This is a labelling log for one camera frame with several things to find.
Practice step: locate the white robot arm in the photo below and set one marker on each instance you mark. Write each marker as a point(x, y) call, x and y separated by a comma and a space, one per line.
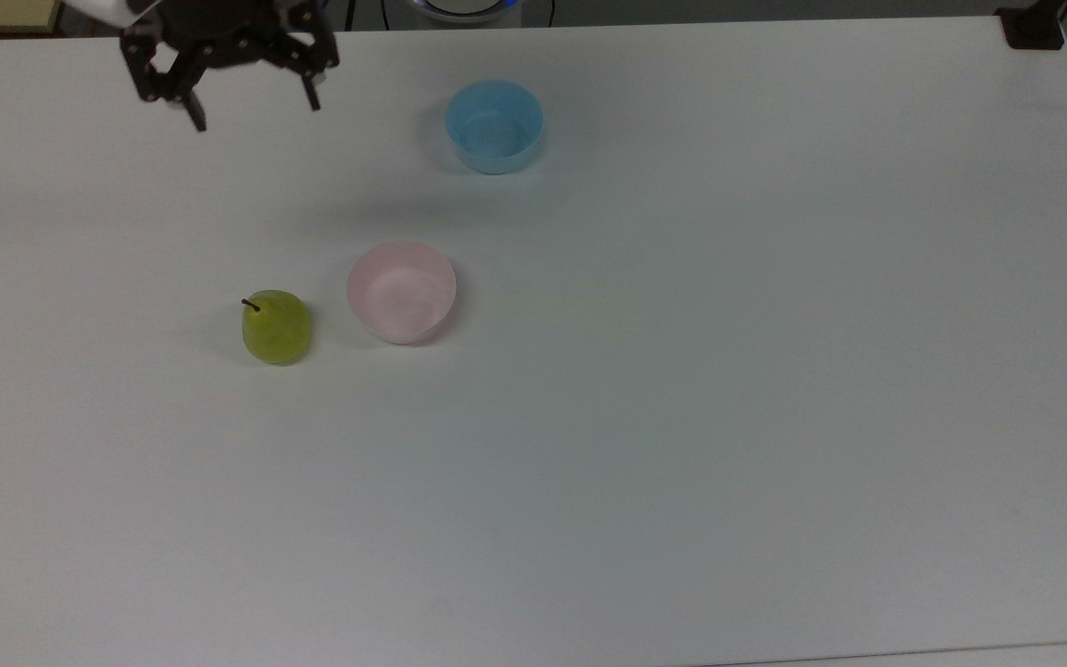
point(106, 7)

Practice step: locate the black table clamp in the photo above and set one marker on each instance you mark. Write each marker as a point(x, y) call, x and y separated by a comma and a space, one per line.
point(1034, 26)

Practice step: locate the pink bowl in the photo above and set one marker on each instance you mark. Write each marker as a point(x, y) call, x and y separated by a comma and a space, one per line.
point(401, 291)

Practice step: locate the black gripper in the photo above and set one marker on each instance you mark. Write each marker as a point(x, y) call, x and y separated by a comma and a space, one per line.
point(219, 32)

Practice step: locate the green pear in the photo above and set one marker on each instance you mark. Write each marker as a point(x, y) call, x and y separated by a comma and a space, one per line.
point(276, 327)

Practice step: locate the blue bowl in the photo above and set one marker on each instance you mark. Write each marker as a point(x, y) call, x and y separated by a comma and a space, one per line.
point(495, 125)

